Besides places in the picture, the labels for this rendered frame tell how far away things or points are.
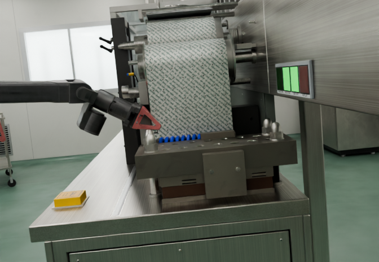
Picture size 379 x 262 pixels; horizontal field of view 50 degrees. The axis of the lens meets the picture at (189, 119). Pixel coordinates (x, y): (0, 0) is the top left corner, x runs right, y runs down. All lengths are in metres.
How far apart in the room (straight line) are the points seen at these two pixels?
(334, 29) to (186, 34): 0.82
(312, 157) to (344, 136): 4.01
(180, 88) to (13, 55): 6.15
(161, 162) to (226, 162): 0.16
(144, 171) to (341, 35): 0.58
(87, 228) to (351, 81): 0.67
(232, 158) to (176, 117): 0.27
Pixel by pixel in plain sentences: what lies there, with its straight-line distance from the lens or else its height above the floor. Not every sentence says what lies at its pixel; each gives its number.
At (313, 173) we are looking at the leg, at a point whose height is 0.85.
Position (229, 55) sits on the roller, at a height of 1.26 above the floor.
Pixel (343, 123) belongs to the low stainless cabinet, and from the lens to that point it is 5.40.
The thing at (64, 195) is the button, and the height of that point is 0.92.
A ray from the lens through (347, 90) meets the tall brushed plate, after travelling 0.64.
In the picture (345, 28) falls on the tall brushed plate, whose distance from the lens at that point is 0.64.
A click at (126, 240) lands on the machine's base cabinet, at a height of 0.84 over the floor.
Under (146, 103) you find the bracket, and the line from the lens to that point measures 1.27.
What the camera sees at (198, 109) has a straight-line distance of 1.19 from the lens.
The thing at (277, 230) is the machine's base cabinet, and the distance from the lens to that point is 1.03.
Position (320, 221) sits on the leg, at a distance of 1.49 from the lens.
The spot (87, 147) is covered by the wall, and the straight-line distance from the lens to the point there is 7.01.
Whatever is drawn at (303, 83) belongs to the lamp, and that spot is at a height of 1.18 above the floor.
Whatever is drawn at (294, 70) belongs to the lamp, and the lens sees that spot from 0.86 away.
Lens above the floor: 1.22
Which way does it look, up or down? 6 degrees down
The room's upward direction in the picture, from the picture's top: 5 degrees counter-clockwise
